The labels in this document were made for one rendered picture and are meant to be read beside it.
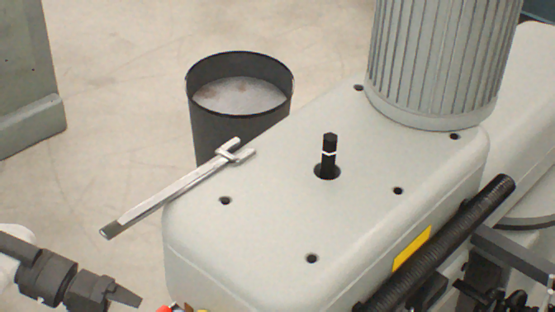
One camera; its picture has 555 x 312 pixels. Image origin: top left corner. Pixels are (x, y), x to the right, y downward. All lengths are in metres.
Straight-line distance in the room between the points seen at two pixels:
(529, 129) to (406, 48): 0.41
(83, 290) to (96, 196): 2.39
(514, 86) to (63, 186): 2.74
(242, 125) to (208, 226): 2.28
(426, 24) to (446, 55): 0.05
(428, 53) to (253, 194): 0.30
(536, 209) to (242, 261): 0.77
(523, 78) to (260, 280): 0.78
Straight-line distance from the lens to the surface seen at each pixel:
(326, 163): 1.05
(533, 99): 1.51
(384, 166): 1.09
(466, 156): 1.14
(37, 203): 3.85
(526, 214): 1.57
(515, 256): 1.38
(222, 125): 3.28
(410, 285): 1.07
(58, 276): 1.46
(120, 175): 3.92
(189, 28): 4.96
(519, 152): 1.42
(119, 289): 1.43
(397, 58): 1.12
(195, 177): 1.05
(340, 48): 4.81
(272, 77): 3.60
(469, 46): 1.09
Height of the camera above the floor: 2.60
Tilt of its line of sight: 40 degrees down
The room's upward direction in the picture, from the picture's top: 2 degrees clockwise
